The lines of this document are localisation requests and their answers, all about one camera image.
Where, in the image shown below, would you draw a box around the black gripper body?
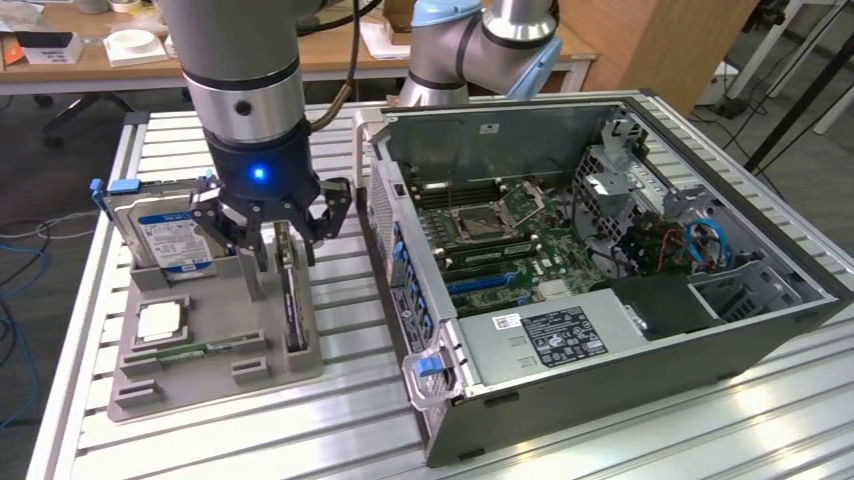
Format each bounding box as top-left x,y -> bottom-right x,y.
203,119 -> 323,224

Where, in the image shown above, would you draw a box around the black Nvidia graphics card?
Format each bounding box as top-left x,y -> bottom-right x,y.
271,222 -> 312,352

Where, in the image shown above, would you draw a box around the hard disk blue label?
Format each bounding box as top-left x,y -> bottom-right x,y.
109,183 -> 221,281

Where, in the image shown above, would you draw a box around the blue disk caddy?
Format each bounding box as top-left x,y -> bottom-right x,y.
88,169 -> 221,274

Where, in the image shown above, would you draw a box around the silver CPU chip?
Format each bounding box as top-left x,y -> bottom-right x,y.
136,302 -> 189,344

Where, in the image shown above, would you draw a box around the CPU socket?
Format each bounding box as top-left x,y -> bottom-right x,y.
455,203 -> 510,240

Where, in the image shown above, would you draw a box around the long black expansion slot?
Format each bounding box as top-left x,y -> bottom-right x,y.
444,266 -> 516,282

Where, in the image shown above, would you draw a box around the green RAM stick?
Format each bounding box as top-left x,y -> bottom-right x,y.
124,333 -> 260,362

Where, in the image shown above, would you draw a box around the blue expansion slot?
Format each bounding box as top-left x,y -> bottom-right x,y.
445,274 -> 520,297

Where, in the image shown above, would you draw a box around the black office chair base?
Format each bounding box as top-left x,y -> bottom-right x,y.
32,89 -> 139,150

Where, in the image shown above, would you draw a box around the grey parts rack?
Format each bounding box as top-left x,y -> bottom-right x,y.
105,206 -> 327,424

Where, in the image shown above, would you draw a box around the silver socket cover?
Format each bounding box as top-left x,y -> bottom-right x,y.
500,179 -> 546,225

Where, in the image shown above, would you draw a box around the white paper booklet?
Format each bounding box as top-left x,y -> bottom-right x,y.
359,20 -> 413,61

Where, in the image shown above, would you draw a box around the wooden desk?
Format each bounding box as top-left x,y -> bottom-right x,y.
0,0 -> 600,109

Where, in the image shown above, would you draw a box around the green motherboard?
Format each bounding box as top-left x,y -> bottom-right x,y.
404,172 -> 602,314

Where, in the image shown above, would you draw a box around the brown cardboard box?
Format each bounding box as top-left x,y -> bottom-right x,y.
383,0 -> 416,34

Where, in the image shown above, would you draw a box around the grey power supply unit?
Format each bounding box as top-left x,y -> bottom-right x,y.
455,289 -> 652,390

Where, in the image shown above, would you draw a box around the white box black lid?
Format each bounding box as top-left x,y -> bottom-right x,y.
12,30 -> 85,65

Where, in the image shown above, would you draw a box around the perforated silver disk bay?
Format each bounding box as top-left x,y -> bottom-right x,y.
571,144 -> 672,246

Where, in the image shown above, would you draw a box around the orange box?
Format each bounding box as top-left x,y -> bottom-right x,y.
0,37 -> 26,71

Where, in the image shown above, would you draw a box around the open grey PC case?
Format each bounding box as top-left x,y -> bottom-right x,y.
351,101 -> 854,469

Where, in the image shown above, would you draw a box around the wooden cabinet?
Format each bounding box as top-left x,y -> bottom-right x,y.
563,0 -> 762,112

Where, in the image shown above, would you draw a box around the small silver disk bay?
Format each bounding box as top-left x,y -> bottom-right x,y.
686,259 -> 806,324

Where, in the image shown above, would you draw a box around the black tripod stand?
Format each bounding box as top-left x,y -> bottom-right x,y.
723,0 -> 854,176

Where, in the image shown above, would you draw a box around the grey floor cable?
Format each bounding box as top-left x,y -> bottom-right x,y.
0,212 -> 101,241

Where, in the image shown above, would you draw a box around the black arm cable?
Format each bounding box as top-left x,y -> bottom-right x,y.
296,0 -> 387,134

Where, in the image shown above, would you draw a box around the white square ring holder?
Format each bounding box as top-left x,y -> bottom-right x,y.
103,28 -> 171,68

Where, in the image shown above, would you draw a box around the black SATA wire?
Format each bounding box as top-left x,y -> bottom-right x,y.
570,187 -> 632,280

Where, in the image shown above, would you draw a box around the blue floor cable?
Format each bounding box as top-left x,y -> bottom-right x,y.
0,239 -> 52,431

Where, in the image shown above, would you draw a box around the yellow black power wires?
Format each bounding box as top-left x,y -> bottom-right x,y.
612,213 -> 690,277

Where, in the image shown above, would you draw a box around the thin red wire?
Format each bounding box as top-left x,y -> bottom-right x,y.
655,224 -> 672,274

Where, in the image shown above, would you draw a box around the blue SATA wire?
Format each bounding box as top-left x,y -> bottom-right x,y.
684,217 -> 735,275

